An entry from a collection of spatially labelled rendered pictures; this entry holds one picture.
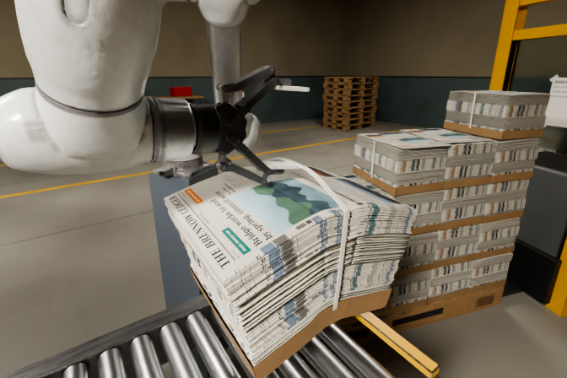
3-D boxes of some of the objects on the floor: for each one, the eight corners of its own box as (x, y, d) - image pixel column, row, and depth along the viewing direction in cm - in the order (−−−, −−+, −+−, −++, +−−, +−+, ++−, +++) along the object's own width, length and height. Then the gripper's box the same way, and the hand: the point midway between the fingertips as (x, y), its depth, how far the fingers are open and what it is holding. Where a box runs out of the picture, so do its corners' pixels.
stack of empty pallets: (351, 122, 894) (353, 76, 857) (375, 126, 830) (380, 76, 792) (321, 126, 819) (322, 76, 781) (345, 132, 755) (348, 77, 717)
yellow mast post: (458, 250, 251) (505, -3, 197) (467, 248, 253) (516, -1, 200) (467, 256, 242) (520, -6, 189) (477, 254, 245) (531, -4, 191)
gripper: (179, 40, 45) (295, 56, 57) (180, 198, 52) (284, 183, 64) (197, 36, 39) (322, 56, 51) (196, 216, 46) (307, 195, 58)
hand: (296, 126), depth 57 cm, fingers open, 14 cm apart
